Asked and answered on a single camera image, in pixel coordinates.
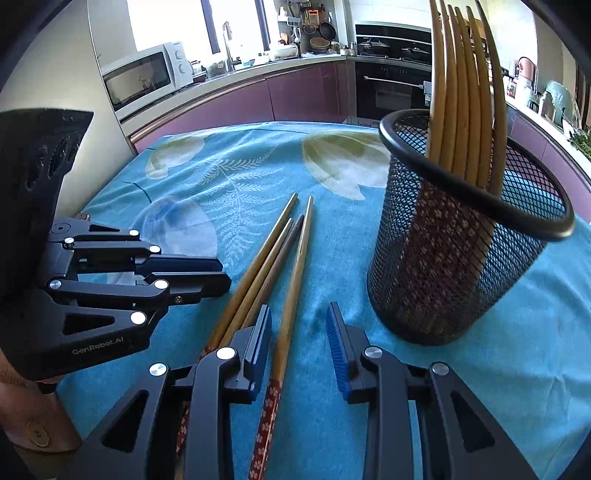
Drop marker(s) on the mint green air fryer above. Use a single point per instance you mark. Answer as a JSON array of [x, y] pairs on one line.
[[556, 99]]

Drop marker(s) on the blue floral tablecloth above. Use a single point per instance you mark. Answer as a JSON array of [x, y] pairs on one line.
[[258, 157]]

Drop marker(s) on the kitchen window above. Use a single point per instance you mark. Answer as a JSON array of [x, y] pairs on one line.
[[161, 23]]

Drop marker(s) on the white microwave oven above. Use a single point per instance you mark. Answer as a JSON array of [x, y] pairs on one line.
[[178, 64]]

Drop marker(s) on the black lidded wok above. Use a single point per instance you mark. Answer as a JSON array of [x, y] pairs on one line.
[[374, 46], [415, 51]]

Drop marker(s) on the white kitchen countertop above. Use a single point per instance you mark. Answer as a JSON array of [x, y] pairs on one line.
[[210, 83]]

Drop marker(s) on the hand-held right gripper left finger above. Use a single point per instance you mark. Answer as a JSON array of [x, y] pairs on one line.
[[258, 350]]

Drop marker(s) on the white casserole pot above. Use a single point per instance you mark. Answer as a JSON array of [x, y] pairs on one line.
[[284, 51]]

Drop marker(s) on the black mesh utensil holder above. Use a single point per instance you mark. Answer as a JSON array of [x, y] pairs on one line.
[[397, 286]]

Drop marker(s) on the pink base cabinet run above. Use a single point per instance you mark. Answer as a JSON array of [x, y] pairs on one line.
[[295, 97], [535, 131]]

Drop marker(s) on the black built-in oven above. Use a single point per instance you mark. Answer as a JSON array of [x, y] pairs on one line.
[[383, 97]]

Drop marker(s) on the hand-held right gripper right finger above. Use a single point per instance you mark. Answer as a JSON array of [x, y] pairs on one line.
[[336, 350]]

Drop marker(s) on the wooden chopstick red patterned end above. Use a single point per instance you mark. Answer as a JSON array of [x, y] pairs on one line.
[[259, 258], [275, 267], [287, 323], [264, 267]]

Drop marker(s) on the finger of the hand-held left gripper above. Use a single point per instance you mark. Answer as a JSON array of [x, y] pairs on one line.
[[198, 286], [184, 266]]

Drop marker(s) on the woven basket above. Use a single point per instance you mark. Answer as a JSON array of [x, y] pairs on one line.
[[319, 45]]

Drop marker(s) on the bunch of wooden chopsticks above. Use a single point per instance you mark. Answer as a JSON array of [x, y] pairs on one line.
[[461, 92]]

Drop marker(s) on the black frying pan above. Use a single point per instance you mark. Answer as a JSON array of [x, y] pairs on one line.
[[328, 32]]

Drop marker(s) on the steel kitchen faucet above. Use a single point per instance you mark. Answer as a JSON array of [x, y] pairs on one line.
[[227, 41]]

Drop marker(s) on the pink electric kettle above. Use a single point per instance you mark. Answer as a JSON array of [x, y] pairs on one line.
[[526, 67]]

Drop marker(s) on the bunch of green vegetables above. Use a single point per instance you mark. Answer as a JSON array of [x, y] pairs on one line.
[[582, 143]]

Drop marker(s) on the black stove hood unit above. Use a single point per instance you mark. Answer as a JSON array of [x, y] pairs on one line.
[[392, 32]]

